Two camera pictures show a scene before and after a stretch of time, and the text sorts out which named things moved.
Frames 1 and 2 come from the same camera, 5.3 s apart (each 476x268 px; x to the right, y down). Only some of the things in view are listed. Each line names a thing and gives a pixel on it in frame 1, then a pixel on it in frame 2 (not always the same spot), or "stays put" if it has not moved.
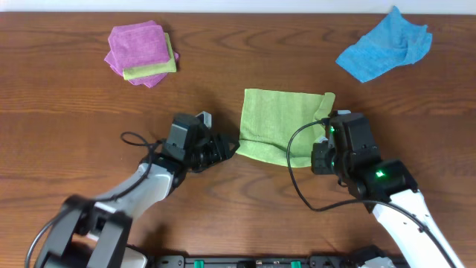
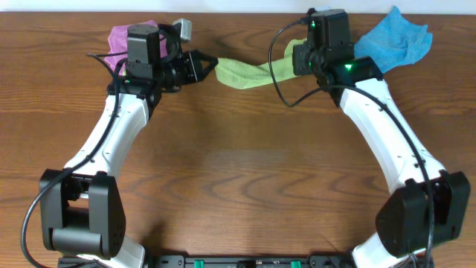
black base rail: (256, 261) stays put
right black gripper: (318, 152) to (299, 53)
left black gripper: (226, 150) to (197, 72)
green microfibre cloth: (269, 117) to (242, 75)
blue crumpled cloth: (395, 42) stays put
